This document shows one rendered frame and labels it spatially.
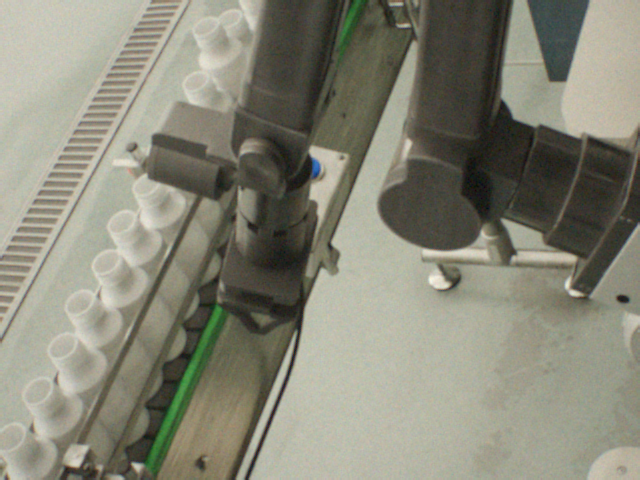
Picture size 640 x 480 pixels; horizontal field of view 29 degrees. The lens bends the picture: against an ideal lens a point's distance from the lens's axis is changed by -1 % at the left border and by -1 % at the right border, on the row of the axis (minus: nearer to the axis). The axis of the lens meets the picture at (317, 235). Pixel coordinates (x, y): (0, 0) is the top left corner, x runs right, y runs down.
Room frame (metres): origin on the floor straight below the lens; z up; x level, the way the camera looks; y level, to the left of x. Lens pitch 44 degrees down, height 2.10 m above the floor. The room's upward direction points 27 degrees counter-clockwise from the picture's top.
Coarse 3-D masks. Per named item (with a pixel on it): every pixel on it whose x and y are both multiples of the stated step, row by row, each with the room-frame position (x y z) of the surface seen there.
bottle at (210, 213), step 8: (176, 192) 1.19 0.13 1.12; (184, 192) 1.19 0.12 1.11; (208, 200) 1.20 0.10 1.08; (200, 208) 1.19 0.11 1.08; (208, 208) 1.20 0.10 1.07; (216, 208) 1.20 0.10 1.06; (200, 216) 1.19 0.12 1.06; (208, 216) 1.19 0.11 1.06; (216, 216) 1.20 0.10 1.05; (208, 224) 1.19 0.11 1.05; (216, 224) 1.20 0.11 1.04; (208, 232) 1.19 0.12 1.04; (224, 240) 1.19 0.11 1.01
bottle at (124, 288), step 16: (96, 256) 1.10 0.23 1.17; (112, 256) 1.10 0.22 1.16; (96, 272) 1.07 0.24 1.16; (112, 272) 1.06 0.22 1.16; (128, 272) 1.07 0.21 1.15; (144, 272) 1.09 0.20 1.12; (112, 288) 1.07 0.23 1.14; (128, 288) 1.06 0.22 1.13; (144, 288) 1.06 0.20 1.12; (112, 304) 1.06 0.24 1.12; (128, 304) 1.05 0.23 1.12; (160, 304) 1.07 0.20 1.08; (128, 320) 1.05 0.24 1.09; (144, 320) 1.05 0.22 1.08; (160, 320) 1.06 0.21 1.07; (144, 336) 1.05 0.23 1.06; (160, 336) 1.05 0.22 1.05; (176, 336) 1.06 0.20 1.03; (176, 352) 1.05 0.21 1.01
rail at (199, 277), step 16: (192, 208) 1.16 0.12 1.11; (224, 224) 1.19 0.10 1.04; (176, 240) 1.12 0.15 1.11; (208, 256) 1.14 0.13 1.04; (160, 272) 1.08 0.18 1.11; (192, 288) 1.11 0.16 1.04; (144, 304) 1.05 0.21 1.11; (176, 320) 1.07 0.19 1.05; (128, 336) 1.01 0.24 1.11; (160, 352) 1.03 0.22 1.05; (112, 368) 0.98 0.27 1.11; (160, 368) 1.02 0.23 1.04; (112, 384) 0.97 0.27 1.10; (96, 400) 0.95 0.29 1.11; (144, 400) 0.98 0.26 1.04; (32, 416) 0.97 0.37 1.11; (96, 416) 0.93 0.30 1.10; (32, 432) 0.95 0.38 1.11; (80, 432) 0.91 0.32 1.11; (128, 432) 0.95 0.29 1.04; (112, 464) 0.92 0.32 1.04
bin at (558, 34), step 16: (528, 0) 1.48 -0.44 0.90; (544, 0) 1.47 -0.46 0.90; (560, 0) 1.45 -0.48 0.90; (576, 0) 1.44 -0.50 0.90; (544, 16) 1.47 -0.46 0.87; (560, 16) 1.46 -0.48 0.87; (576, 16) 1.44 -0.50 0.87; (544, 32) 1.48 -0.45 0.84; (560, 32) 1.46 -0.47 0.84; (576, 32) 1.44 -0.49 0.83; (544, 48) 1.48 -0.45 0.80; (560, 48) 1.46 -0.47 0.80; (512, 64) 1.57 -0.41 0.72; (528, 64) 1.56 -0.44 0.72; (544, 64) 1.49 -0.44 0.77; (560, 64) 1.47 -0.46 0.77; (560, 80) 1.47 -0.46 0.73
